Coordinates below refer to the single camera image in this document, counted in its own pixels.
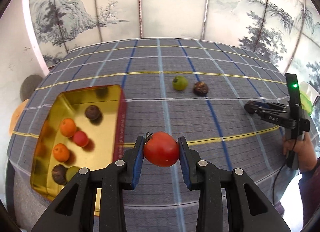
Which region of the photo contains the grey plaid tablecloth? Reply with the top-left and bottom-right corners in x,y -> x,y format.
6,38 -> 313,232

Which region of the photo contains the green white plastic object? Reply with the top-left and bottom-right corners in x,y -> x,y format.
299,81 -> 315,116

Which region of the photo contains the orange round cushion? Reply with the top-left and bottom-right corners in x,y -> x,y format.
9,99 -> 30,135

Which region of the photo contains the person's right hand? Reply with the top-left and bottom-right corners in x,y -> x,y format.
282,135 -> 318,173

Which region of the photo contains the black cable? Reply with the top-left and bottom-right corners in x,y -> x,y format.
272,132 -> 300,206

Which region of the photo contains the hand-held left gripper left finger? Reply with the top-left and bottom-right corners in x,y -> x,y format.
30,136 -> 145,232

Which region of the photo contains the person's right forearm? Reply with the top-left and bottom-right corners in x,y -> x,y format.
299,157 -> 320,225

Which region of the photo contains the brown mangosteen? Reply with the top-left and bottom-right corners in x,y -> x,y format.
85,105 -> 102,121
193,81 -> 209,96
52,165 -> 67,184

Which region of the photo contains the ink painted folding screen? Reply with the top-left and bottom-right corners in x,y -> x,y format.
27,0 -> 320,90

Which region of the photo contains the green tomato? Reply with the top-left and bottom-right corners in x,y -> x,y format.
172,76 -> 188,91
65,166 -> 81,182

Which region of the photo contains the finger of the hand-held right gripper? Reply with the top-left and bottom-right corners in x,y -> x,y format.
244,104 -> 298,128
247,100 -> 290,110

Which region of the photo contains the gold tray with red rim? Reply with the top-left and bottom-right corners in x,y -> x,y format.
30,85 -> 128,217

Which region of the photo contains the red tomato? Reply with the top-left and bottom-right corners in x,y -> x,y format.
143,132 -> 180,168
73,131 -> 89,147

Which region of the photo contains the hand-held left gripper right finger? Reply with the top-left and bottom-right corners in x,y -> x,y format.
177,136 -> 292,232

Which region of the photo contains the grey round cushion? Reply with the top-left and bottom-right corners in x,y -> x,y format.
20,74 -> 43,100

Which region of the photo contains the orange mandarin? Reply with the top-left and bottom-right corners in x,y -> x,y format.
53,143 -> 70,162
59,118 -> 77,138

